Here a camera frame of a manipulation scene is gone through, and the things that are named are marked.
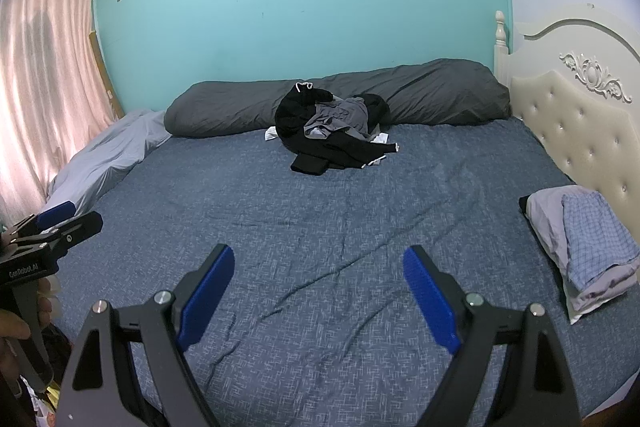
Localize black hoodie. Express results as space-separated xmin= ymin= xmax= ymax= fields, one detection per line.
xmin=275 ymin=82 xmax=336 ymax=142

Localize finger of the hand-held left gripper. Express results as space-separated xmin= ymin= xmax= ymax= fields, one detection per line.
xmin=12 ymin=211 xmax=104 ymax=253
xmin=10 ymin=201 xmax=77 ymax=236

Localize blue patterned bedspread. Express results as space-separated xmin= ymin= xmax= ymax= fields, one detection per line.
xmin=50 ymin=117 xmax=640 ymax=427

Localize blue checked folded garment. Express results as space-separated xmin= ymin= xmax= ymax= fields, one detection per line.
xmin=561 ymin=192 xmax=640 ymax=292

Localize black track pants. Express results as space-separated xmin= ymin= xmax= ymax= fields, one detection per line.
xmin=290 ymin=127 xmax=401 ymax=175

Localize pink curtain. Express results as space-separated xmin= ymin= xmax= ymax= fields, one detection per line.
xmin=0 ymin=0 xmax=118 ymax=228

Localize light grey folded garment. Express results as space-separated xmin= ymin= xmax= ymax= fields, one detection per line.
xmin=526 ymin=186 xmax=640 ymax=313

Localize cream bed headboard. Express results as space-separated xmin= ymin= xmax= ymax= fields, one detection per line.
xmin=492 ymin=4 xmax=640 ymax=228

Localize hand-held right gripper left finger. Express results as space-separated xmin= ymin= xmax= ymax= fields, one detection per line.
xmin=55 ymin=243 xmax=236 ymax=427

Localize wooden board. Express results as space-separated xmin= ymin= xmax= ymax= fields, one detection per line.
xmin=89 ymin=31 xmax=126 ymax=120

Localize white folded garment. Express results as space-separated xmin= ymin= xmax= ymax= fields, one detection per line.
xmin=567 ymin=279 xmax=640 ymax=325

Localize light grey blanket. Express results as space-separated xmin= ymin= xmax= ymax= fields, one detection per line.
xmin=46 ymin=109 xmax=173 ymax=220

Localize person's left hand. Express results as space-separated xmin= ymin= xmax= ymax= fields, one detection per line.
xmin=0 ymin=276 xmax=62 ymax=403

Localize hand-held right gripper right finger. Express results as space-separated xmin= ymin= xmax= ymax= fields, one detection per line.
xmin=403 ymin=245 xmax=583 ymax=427

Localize grey shorts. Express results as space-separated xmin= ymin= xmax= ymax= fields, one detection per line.
xmin=303 ymin=98 xmax=371 ymax=140

